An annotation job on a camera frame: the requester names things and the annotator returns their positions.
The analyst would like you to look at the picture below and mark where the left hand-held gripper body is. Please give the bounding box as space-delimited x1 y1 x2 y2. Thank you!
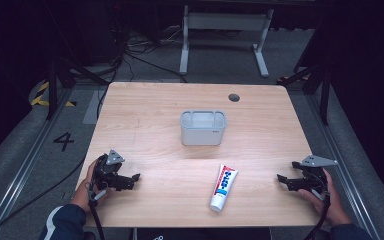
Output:
92 149 132 192

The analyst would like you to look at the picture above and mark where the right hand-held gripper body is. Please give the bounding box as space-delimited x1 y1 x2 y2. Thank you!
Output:
291 153 340 196

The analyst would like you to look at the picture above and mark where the person's right hand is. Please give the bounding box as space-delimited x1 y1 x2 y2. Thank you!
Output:
297 167 352 226

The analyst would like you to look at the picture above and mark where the person's left hand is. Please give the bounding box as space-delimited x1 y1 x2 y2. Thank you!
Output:
70 159 115 214

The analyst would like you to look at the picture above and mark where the grey floor plate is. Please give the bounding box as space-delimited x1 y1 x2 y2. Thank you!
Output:
81 89 110 126

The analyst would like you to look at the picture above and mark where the white toothpaste tube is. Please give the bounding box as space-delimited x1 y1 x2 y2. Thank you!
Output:
208 163 240 214

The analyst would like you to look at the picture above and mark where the white plastic container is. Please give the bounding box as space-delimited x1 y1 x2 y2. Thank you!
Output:
179 109 228 147

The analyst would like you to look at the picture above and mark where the black tripod stand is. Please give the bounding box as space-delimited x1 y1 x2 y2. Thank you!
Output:
45 55 110 121
275 61 332 127

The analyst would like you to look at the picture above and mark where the yellow black floor tape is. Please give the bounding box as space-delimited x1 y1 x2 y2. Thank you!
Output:
29 81 78 108

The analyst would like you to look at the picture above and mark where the grey metal floor rail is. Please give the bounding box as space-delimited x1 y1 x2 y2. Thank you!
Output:
305 93 383 240
0 87 75 240

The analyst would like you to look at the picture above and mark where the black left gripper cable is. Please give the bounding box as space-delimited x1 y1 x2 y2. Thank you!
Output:
87 181 107 240

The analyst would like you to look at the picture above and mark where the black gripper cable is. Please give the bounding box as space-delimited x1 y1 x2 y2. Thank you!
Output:
87 181 107 240
303 173 332 240

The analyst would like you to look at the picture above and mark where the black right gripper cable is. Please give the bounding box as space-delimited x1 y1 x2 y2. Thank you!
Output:
303 173 332 240

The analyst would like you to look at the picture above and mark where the black floor cable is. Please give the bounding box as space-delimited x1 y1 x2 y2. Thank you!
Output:
0 155 87 240

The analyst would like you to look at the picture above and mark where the bundle of floor cables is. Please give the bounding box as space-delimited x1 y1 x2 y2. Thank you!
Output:
95 19 189 120

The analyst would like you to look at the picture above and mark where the white metal table frame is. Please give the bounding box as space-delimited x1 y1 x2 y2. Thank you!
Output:
178 4 275 79

